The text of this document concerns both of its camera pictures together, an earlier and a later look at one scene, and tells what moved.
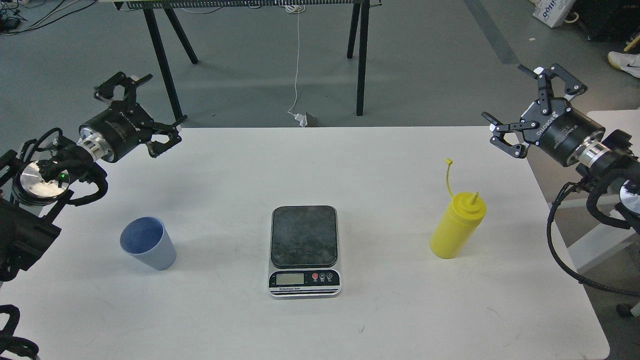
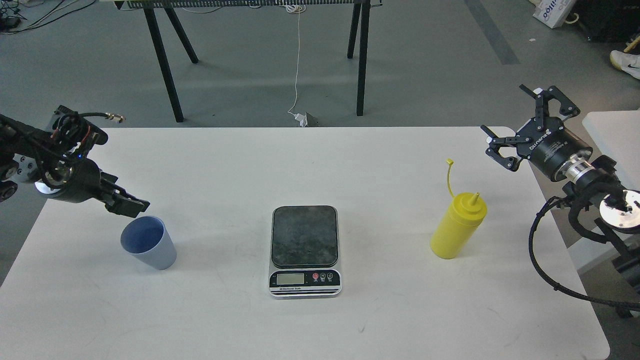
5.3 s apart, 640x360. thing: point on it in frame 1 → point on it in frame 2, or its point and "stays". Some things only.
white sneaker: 629,63 stays
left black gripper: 111,135 → 84,179
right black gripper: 567,134 → 550,143
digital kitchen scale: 304,254 stays
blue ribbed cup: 148,239 stays
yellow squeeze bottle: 459,224 stays
